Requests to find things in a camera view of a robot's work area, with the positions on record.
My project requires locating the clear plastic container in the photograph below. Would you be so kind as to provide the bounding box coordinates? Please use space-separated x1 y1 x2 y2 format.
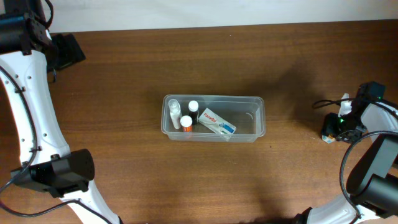
161 95 266 142

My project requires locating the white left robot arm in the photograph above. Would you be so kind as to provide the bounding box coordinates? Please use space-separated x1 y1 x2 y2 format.
1 0 121 223

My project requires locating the white Panadol box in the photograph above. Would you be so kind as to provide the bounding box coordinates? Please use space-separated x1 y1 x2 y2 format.
198 108 236 134

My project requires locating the orange tube white cap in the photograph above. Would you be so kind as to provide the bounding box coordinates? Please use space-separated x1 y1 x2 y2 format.
180 115 193 133

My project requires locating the gold lid small jar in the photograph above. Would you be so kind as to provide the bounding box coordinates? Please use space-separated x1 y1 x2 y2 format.
321 134 335 144

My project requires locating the dark bottle white cap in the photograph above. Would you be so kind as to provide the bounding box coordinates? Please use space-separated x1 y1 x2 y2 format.
188 100 199 125

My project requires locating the white lotion bottle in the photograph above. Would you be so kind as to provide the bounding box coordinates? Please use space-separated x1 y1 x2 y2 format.
168 99 182 129

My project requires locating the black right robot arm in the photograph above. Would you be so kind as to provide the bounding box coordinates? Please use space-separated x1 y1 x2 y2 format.
292 82 397 224

